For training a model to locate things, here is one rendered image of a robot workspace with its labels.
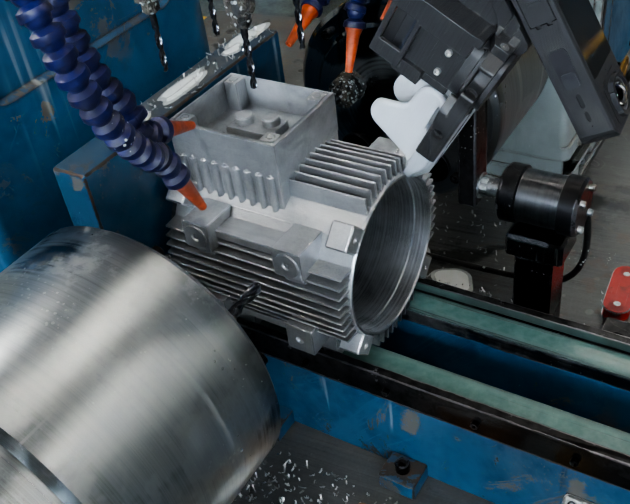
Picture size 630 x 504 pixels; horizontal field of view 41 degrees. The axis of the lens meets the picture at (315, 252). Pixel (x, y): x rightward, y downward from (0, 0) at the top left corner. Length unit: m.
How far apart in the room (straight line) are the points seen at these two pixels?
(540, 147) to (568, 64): 0.67
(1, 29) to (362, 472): 0.55
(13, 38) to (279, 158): 0.27
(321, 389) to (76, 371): 0.37
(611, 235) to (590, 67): 0.65
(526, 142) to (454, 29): 0.68
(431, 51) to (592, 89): 0.10
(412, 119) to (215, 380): 0.22
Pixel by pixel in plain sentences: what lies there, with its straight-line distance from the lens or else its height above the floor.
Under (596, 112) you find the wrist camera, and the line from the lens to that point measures 0.54.
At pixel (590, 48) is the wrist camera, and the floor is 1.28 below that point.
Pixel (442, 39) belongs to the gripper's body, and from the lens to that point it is 0.53.
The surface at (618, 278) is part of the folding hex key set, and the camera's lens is 1.07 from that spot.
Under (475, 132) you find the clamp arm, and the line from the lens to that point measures 0.82.
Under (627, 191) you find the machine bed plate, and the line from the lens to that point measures 1.25.
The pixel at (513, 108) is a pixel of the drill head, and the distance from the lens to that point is 0.96.
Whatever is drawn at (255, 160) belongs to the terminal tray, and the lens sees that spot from 0.74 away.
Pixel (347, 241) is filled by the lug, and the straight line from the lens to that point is 0.70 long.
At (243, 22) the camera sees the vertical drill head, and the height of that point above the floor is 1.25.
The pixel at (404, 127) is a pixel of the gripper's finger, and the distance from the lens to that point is 0.59.
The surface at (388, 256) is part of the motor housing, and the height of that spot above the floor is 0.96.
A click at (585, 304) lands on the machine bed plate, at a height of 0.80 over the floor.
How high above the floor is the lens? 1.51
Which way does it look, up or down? 38 degrees down
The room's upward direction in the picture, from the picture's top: 8 degrees counter-clockwise
